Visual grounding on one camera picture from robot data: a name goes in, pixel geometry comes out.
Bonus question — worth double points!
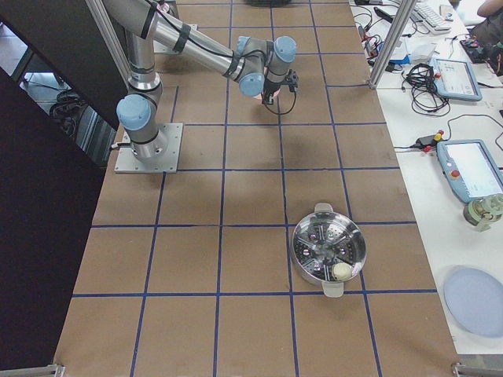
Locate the pink bowl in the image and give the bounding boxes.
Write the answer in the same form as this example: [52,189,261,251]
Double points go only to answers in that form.
[253,68,284,104]

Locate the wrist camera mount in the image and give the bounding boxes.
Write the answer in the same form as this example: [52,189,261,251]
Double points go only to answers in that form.
[284,69,299,93]

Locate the white bun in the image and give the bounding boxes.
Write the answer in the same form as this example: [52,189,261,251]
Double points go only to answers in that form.
[332,262,352,281]

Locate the aluminium frame post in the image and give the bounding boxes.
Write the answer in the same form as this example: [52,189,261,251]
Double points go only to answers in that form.
[369,0,417,89]

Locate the far teach pendant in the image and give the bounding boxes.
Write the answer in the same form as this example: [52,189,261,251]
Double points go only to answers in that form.
[429,57,482,101]

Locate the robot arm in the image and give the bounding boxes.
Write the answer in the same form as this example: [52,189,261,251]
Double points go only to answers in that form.
[103,1,298,172]

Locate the blue plate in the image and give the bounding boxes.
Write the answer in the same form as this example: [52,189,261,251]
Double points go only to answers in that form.
[443,267,502,338]

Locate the white keyboard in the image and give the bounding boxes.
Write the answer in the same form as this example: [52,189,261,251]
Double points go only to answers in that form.
[410,2,451,34]

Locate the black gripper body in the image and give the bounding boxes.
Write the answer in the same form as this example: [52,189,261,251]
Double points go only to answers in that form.
[263,77,285,97]

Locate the steel steamer pot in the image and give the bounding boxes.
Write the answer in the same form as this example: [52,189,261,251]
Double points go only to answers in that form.
[290,203,366,298]

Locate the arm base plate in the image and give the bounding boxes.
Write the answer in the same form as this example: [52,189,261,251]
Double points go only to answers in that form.
[114,123,184,174]

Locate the black power adapter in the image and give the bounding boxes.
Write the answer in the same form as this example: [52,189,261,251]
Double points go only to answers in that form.
[394,130,445,152]

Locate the near teach pendant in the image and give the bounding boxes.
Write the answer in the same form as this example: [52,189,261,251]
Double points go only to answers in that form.
[436,139,502,203]

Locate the teach pendant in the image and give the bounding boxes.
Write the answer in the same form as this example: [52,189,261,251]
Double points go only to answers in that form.
[429,57,482,101]
[436,139,502,203]

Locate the black panel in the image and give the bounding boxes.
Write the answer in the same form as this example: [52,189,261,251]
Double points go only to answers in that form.
[0,0,130,130]

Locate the black cable bundle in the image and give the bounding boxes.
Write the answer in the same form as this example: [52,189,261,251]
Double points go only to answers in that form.
[401,64,451,116]

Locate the glass jar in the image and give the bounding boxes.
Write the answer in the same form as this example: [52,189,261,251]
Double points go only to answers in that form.
[463,193,502,232]

